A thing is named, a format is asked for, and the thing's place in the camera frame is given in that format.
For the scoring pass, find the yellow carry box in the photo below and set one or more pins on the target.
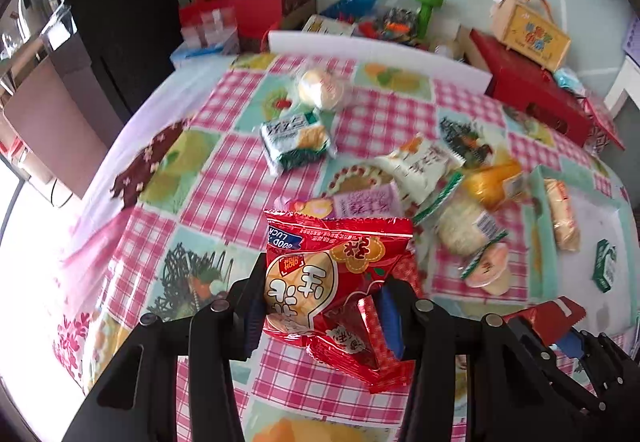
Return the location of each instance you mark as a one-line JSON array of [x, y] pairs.
[[530, 34]]

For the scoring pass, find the black cabinet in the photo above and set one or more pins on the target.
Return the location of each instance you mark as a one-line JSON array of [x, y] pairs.
[[125, 31]]

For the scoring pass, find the light blue tissue pack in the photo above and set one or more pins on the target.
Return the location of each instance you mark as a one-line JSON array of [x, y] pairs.
[[200, 54]]

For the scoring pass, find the orange cracker packet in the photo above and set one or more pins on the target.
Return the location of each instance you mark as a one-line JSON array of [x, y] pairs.
[[562, 217]]

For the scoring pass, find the green cracker packet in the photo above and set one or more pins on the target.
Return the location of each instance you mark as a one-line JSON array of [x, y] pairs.
[[295, 141]]

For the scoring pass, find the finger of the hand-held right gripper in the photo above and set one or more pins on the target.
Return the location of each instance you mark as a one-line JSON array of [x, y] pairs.
[[526, 341], [570, 349]]

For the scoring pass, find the small red snack packet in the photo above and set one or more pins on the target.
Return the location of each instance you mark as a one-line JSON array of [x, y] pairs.
[[350, 347]]

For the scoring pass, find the red white-ended snack packet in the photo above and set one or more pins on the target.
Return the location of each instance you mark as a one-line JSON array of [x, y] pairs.
[[542, 317]]

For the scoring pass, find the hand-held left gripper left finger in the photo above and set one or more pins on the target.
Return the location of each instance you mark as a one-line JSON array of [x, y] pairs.
[[253, 322]]

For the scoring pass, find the red gift box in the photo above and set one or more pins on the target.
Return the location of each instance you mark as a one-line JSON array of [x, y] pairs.
[[530, 86]]

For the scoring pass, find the colourful printed bag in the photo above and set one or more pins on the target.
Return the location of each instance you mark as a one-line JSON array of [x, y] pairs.
[[392, 24]]

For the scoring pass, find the light blue packet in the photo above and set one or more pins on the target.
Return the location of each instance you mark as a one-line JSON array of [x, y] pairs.
[[569, 79]]

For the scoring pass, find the round bun packet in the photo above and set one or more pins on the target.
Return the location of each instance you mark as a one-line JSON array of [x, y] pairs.
[[322, 87]]

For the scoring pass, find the yellow cake packet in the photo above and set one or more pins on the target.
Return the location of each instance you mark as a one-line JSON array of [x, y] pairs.
[[492, 184]]

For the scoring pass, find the red flat box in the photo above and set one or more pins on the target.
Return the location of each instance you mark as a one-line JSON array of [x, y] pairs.
[[250, 16]]

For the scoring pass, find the clear rice cracker packet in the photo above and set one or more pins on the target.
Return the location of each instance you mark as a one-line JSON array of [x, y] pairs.
[[462, 224]]

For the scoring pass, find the purple plastic basket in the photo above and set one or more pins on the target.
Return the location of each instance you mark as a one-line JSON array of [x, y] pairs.
[[633, 36]]

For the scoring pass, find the red patterned tin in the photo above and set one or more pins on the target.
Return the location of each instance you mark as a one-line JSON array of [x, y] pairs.
[[605, 124]]

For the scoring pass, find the pale printed carton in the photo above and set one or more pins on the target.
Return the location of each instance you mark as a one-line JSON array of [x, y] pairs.
[[325, 25]]

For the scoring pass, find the small pudding cup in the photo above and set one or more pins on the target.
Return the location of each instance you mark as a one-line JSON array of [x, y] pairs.
[[487, 269]]

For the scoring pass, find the large red snack packet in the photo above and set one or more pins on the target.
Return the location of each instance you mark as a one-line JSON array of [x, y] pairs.
[[310, 272]]

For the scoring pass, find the pink checkered tablecloth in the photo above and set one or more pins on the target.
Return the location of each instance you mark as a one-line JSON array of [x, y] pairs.
[[235, 192]]

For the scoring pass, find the small green white packet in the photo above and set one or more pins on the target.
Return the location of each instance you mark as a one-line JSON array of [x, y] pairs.
[[605, 267]]

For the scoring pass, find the white side table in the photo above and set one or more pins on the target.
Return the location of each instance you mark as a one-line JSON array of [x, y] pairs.
[[625, 81]]

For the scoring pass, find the clear plastic boxes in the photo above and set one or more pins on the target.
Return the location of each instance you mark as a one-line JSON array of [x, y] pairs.
[[210, 26]]

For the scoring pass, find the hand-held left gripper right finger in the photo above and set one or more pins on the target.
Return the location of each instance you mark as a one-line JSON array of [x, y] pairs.
[[390, 327]]

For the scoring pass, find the blue bottle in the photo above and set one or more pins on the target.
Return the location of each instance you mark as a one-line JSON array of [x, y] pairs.
[[352, 1]]

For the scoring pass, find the white green snack packet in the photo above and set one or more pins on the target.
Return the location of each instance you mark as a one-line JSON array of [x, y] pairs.
[[425, 166]]

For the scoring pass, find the teal cardboard tray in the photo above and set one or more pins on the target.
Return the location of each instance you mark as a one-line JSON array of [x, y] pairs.
[[587, 222]]

